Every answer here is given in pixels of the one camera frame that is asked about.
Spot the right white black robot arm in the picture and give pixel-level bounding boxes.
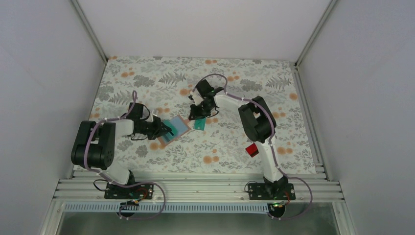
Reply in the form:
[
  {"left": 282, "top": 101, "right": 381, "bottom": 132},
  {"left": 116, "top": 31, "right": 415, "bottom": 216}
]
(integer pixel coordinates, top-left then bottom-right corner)
[{"left": 188, "top": 79, "right": 286, "bottom": 199}]

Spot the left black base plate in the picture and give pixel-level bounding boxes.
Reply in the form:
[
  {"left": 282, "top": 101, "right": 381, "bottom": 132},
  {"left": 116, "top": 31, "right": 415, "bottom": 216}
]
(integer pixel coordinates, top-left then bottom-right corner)
[{"left": 104, "top": 184, "right": 154, "bottom": 200}]

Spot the red card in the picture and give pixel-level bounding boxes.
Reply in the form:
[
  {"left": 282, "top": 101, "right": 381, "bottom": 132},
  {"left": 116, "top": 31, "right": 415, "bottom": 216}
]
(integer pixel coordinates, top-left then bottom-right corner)
[{"left": 245, "top": 143, "right": 259, "bottom": 158}]

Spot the floral patterned table mat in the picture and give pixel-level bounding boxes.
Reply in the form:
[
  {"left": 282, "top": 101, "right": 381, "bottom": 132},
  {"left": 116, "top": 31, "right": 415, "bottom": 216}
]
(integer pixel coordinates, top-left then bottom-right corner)
[{"left": 90, "top": 56, "right": 316, "bottom": 174}]

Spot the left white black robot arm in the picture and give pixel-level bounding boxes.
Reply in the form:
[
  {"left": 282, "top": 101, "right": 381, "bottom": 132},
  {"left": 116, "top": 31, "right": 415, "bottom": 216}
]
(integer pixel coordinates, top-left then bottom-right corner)
[{"left": 70, "top": 102, "right": 177, "bottom": 198}]

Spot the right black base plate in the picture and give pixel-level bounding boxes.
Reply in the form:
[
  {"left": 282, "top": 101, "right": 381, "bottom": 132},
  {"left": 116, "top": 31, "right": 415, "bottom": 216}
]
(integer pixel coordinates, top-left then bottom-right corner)
[{"left": 246, "top": 183, "right": 296, "bottom": 200}]

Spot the aluminium rail frame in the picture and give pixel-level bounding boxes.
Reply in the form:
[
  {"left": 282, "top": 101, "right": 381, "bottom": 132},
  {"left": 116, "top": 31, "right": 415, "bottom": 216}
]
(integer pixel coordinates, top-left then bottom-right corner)
[{"left": 53, "top": 171, "right": 345, "bottom": 203}]

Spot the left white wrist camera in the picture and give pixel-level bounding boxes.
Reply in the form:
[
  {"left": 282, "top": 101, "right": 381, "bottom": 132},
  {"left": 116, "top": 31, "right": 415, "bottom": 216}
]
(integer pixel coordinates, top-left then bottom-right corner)
[{"left": 149, "top": 109, "right": 159, "bottom": 120}]

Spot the grey slotted cable duct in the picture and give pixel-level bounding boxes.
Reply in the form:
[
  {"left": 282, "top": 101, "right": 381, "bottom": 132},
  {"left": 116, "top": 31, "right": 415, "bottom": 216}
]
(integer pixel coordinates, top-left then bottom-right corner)
[{"left": 63, "top": 202, "right": 269, "bottom": 214}]

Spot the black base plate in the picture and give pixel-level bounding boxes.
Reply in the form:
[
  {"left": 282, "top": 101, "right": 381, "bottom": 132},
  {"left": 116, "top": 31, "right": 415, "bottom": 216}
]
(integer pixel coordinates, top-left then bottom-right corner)
[
  {"left": 246, "top": 183, "right": 296, "bottom": 200},
  {"left": 104, "top": 184, "right": 154, "bottom": 200}
]

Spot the teal card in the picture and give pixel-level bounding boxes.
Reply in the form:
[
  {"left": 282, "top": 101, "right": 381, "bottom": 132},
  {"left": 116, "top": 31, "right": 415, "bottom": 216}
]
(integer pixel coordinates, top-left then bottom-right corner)
[
  {"left": 193, "top": 117, "right": 207, "bottom": 131},
  {"left": 163, "top": 120, "right": 178, "bottom": 136}
]

